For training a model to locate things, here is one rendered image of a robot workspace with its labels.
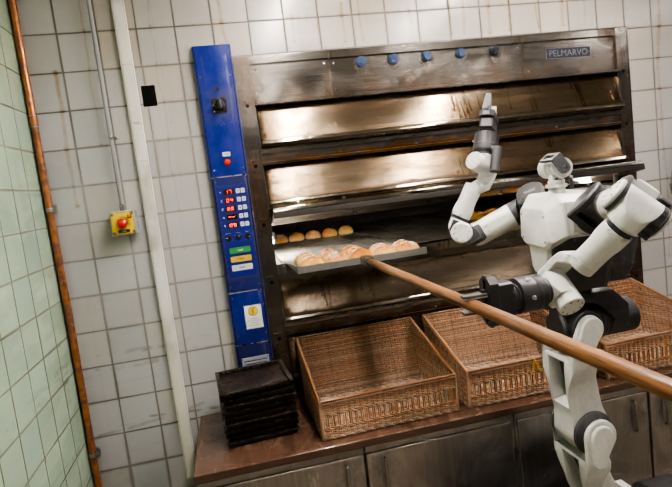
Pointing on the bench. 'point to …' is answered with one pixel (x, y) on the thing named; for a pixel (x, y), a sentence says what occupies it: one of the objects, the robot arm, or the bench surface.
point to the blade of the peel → (356, 260)
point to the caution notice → (253, 316)
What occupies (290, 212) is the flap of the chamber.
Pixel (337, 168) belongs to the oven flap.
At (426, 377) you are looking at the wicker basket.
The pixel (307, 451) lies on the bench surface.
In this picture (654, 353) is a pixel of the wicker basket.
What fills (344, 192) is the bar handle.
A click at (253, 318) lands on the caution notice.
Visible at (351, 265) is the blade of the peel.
